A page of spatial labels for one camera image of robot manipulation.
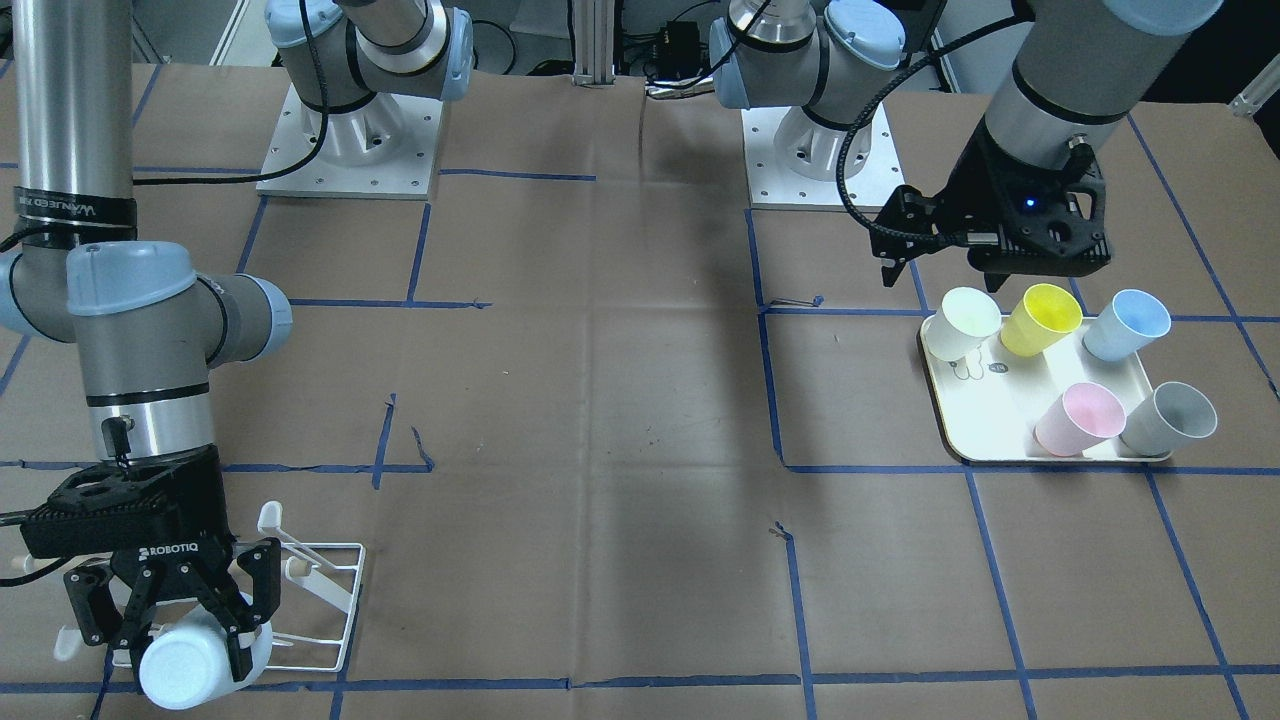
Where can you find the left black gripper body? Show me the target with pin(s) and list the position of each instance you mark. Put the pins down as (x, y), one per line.
(972, 187)

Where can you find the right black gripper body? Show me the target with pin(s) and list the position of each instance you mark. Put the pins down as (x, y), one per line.
(176, 568)

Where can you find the pale green plastic cup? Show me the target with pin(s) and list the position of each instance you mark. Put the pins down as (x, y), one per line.
(967, 317)

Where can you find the light blue plastic cup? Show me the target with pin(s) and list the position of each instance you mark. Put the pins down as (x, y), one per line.
(188, 665)

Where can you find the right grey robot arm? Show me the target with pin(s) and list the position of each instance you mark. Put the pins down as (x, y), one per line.
(147, 326)

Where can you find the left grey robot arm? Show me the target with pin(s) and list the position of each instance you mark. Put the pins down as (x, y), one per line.
(1082, 67)

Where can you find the yellow plastic cup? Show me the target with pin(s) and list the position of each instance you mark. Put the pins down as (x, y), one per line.
(1045, 315)

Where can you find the pink plastic cup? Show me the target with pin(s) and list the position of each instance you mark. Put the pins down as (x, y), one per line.
(1083, 416)

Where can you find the grey plastic cup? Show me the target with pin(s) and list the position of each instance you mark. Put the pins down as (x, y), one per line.
(1175, 415)

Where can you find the white wire cup rack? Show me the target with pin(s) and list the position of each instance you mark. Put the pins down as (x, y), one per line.
(315, 623)

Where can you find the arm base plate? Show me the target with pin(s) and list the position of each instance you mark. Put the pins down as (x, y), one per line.
(386, 148)
(792, 161)

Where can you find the aluminium frame post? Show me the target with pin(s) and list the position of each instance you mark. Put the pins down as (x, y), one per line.
(592, 25)

